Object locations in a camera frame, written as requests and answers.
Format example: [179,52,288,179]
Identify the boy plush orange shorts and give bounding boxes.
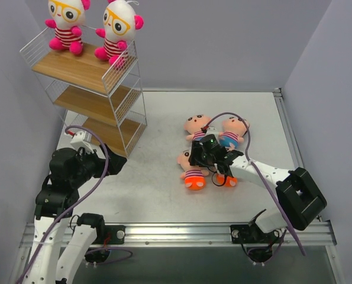
[215,174,238,188]
[177,150,209,191]

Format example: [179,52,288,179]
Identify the white panda plush yellow glasses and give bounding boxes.
[45,0,91,56]

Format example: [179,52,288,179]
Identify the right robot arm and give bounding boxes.
[189,134,327,242]

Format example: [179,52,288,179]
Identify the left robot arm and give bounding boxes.
[17,144,127,283]

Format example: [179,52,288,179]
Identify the boy plush blue shorts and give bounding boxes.
[184,114,211,142]
[218,117,250,150]

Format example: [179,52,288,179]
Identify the white wire wooden shelf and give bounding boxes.
[20,26,147,157]

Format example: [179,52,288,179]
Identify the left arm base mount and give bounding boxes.
[70,213,126,246]

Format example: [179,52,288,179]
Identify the front aluminium rail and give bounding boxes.
[19,221,337,247]

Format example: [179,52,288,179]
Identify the aluminium table edge rail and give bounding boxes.
[272,87,315,205]

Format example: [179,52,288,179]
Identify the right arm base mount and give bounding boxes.
[230,209,281,244]

